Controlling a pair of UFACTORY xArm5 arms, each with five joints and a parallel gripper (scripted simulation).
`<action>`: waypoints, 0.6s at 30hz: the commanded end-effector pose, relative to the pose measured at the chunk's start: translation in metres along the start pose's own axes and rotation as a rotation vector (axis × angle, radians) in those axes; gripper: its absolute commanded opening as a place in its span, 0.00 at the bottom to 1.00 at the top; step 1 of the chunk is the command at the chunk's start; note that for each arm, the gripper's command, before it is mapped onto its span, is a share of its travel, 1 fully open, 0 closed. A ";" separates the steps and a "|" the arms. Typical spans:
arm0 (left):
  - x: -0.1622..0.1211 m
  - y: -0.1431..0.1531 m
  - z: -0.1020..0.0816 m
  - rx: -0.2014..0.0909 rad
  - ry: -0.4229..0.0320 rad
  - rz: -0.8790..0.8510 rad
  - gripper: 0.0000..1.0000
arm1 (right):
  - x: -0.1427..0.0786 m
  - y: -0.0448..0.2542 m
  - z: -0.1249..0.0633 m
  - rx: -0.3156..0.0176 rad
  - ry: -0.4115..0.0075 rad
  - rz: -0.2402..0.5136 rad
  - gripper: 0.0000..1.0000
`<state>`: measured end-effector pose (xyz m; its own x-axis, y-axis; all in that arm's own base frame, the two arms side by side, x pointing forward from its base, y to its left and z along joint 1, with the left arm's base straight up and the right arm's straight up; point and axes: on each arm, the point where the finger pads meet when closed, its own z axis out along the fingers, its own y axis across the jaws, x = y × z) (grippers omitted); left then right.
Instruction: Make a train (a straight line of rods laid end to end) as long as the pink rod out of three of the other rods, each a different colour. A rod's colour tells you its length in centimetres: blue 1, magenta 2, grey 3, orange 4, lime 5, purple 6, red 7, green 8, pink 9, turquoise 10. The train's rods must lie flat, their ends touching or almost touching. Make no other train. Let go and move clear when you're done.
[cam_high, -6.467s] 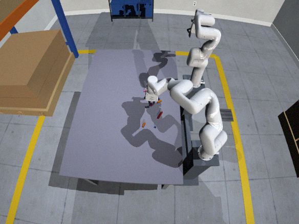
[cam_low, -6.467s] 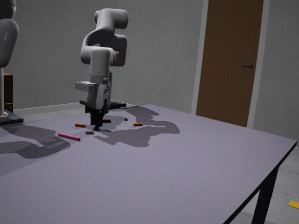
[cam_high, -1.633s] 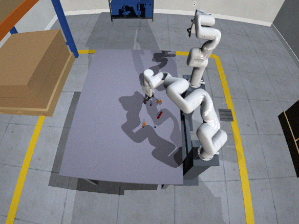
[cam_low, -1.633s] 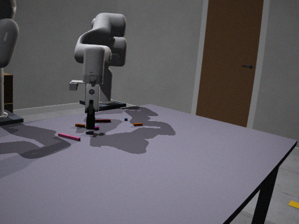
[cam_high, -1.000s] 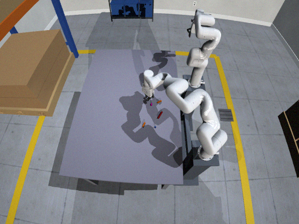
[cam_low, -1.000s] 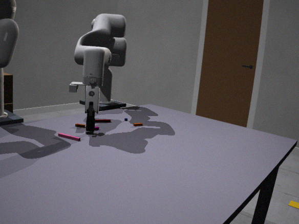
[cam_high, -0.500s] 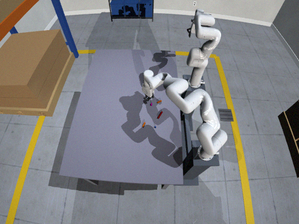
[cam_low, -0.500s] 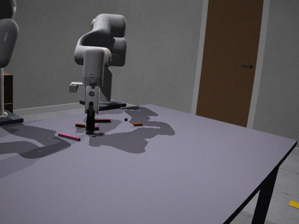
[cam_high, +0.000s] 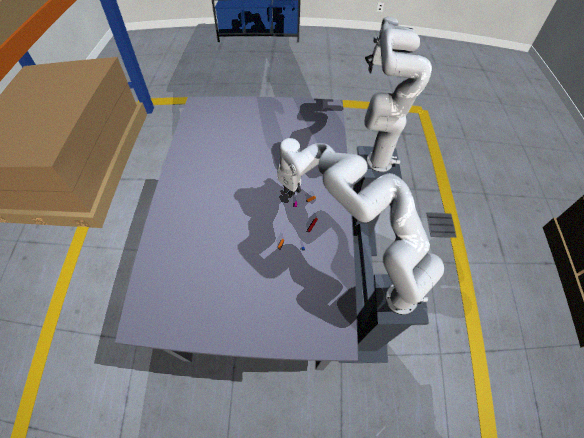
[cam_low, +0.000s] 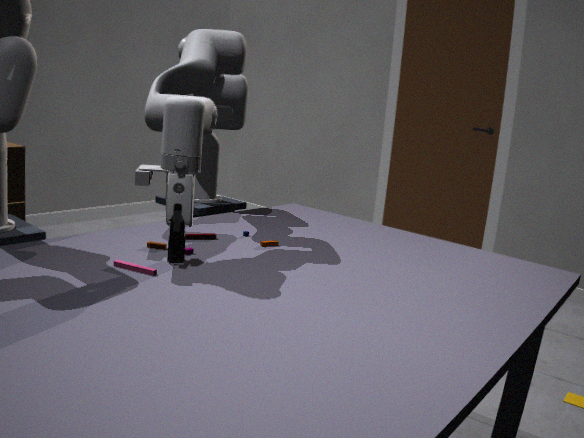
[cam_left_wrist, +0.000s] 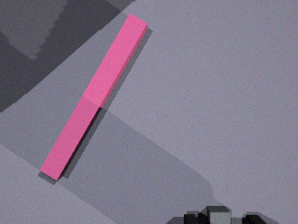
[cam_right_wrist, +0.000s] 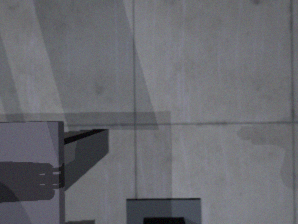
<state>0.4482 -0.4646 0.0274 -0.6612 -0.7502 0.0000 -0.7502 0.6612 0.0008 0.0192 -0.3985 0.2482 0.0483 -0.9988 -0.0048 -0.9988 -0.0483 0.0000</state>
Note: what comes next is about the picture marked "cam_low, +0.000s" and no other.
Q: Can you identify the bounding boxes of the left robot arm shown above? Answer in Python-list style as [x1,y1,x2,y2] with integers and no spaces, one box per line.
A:
[135,29,248,203]

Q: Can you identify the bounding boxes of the pink rod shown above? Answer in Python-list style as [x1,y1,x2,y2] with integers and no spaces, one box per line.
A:
[114,260,157,276]

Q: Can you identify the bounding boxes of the red rod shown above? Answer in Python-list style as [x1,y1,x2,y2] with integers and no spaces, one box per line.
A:
[185,234,216,239]

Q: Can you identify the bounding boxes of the orange rod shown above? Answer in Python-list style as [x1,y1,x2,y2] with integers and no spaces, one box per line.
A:
[147,242,167,250]
[260,240,279,247]

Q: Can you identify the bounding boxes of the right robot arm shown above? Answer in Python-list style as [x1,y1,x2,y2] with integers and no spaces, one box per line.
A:
[0,0,37,233]

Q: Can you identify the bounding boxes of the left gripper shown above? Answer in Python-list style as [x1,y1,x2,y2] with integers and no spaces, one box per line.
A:
[166,169,201,261]

